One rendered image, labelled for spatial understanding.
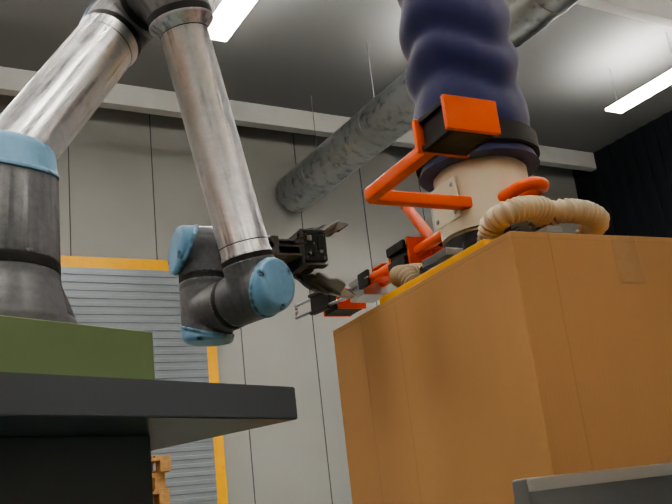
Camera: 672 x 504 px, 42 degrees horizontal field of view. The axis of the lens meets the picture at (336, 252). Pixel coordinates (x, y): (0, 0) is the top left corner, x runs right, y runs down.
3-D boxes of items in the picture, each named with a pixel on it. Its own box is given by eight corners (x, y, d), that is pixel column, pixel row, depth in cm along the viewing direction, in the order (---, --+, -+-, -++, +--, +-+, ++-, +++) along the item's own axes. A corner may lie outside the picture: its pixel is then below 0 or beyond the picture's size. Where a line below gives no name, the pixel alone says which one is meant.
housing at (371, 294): (389, 294, 193) (387, 275, 195) (362, 294, 190) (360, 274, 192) (375, 303, 199) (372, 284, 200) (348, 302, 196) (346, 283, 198)
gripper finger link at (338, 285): (359, 301, 165) (321, 272, 164) (345, 309, 170) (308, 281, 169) (366, 288, 167) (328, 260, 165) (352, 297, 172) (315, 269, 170)
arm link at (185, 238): (166, 285, 158) (163, 234, 161) (231, 287, 163) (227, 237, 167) (180, 268, 150) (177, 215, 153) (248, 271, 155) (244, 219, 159)
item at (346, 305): (366, 308, 205) (364, 287, 206) (338, 307, 201) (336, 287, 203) (351, 317, 212) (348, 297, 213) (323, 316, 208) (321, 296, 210)
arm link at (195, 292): (212, 333, 145) (207, 262, 149) (170, 349, 152) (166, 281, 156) (254, 338, 151) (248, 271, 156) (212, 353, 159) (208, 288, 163)
